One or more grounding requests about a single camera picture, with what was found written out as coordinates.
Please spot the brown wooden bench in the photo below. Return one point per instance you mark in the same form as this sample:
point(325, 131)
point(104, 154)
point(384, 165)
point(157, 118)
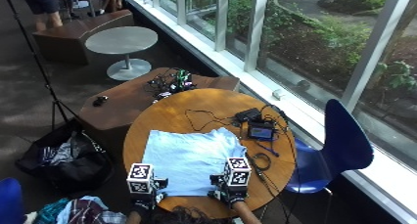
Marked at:
point(125, 103)
point(69, 35)

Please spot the black bag with clothes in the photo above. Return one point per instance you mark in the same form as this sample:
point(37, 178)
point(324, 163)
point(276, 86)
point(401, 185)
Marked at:
point(65, 162)

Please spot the black box device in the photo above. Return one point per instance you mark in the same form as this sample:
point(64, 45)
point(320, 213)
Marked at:
point(248, 114)

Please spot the small black device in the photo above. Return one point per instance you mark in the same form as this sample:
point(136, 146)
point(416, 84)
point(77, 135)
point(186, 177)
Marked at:
point(100, 100)

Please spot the pile of clothes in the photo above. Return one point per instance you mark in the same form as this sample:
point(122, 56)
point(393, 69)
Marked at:
point(77, 211)

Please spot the small screen device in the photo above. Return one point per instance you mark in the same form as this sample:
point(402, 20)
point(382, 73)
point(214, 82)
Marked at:
point(261, 131)

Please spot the person's left hand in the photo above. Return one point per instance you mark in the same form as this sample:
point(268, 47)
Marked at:
point(146, 200)

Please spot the light blue t-shirt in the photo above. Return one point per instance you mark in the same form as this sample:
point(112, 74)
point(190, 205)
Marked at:
point(190, 158)

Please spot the white marker cube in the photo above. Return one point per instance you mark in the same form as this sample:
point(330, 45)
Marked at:
point(237, 173)
point(140, 179)

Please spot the person's right hand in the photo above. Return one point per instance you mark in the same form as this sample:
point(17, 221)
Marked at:
point(229, 194)

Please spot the small white box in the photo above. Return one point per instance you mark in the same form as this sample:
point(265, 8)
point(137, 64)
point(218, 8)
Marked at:
point(278, 94)

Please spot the grey round side table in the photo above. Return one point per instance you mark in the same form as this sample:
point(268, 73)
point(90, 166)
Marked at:
point(121, 39)

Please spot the black tripod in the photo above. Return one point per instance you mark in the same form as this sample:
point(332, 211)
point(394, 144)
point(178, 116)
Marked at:
point(36, 61)

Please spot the blue chair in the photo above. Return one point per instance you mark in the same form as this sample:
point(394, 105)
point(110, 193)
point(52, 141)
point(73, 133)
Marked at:
point(342, 142)
point(9, 201)

